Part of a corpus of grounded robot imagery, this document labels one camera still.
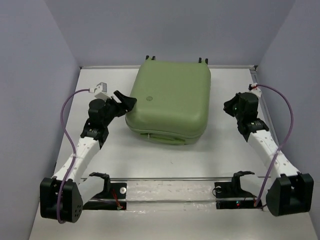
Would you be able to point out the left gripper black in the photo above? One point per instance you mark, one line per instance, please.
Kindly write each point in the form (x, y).
(127, 103)

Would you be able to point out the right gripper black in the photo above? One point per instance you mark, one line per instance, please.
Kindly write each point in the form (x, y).
(227, 104)

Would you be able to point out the green suitcase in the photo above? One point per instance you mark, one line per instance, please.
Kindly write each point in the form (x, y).
(173, 101)

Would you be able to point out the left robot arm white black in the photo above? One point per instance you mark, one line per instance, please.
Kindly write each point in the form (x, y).
(63, 196)

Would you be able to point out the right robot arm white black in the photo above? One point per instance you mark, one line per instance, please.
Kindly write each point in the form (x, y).
(291, 191)

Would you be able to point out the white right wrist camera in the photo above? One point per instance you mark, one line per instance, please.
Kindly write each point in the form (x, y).
(254, 89)

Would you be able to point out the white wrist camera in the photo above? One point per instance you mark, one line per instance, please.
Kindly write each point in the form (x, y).
(101, 90)
(254, 89)

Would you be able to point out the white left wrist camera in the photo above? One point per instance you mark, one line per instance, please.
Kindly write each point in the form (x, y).
(101, 90)

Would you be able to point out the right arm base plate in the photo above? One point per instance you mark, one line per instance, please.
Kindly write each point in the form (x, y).
(227, 199)

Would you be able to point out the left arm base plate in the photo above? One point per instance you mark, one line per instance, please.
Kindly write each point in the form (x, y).
(114, 200)

